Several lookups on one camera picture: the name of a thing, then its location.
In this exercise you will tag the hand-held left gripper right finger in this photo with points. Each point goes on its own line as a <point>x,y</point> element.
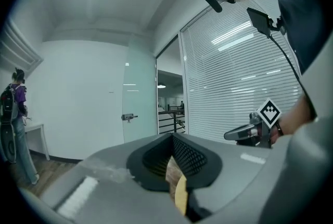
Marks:
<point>234,171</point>

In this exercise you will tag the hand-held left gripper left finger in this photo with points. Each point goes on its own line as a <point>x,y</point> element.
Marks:
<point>109,165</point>

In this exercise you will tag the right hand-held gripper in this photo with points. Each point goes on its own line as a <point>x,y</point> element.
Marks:
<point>269,113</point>

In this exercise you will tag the person's right forearm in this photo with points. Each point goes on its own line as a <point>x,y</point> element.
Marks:
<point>296,116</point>

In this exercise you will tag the person's right hand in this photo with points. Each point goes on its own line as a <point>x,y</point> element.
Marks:
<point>273,137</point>

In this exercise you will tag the white slatted blinds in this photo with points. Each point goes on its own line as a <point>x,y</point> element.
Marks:
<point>234,74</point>

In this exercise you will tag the round wooden side table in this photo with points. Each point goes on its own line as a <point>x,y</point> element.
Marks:
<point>180,197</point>

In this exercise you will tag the black metal railing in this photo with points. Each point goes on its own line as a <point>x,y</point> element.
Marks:
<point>169,121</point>

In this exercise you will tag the frosted glass door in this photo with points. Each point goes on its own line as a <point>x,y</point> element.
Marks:
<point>139,93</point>

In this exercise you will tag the white desk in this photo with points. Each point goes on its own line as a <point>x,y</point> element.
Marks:
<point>36,129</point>

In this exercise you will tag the black chest-mounted box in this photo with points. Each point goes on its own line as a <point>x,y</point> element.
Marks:
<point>260,20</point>

